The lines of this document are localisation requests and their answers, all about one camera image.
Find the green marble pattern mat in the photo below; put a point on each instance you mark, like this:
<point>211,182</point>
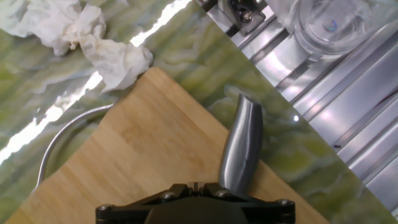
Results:
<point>192,53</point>

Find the bamboo cutting board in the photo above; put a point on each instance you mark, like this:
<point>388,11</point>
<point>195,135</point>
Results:
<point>140,140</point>

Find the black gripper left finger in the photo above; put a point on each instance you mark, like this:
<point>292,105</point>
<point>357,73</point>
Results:
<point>130,211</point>

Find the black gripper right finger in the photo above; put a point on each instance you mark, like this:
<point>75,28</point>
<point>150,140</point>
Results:
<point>267,211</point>

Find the stainless steel cleaver knife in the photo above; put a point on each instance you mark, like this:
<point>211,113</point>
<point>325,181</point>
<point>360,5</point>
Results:
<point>242,146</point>

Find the crumpled white tissue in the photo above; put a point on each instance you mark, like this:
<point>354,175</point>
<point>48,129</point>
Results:
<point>115,62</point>

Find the aluminium frame bar with bracket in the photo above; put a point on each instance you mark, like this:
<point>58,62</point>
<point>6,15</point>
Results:
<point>242,15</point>

